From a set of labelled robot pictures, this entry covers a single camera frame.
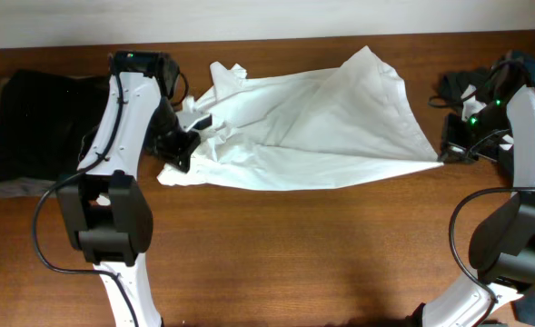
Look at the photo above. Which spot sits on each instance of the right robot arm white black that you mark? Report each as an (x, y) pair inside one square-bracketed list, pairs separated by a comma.
[(501, 265)]

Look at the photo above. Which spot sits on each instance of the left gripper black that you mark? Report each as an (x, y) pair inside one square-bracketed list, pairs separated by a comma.
[(183, 148)]

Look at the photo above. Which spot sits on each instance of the white robot print t-shirt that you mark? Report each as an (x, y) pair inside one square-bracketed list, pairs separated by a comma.
[(320, 129)]

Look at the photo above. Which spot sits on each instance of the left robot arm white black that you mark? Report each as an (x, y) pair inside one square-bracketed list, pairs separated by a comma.
[(106, 215)]

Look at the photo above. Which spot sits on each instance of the black t-shirt with white letters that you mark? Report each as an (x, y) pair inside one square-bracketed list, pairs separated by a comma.
[(462, 86)]

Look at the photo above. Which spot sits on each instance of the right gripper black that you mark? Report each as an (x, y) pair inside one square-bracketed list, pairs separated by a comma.
[(454, 151)]

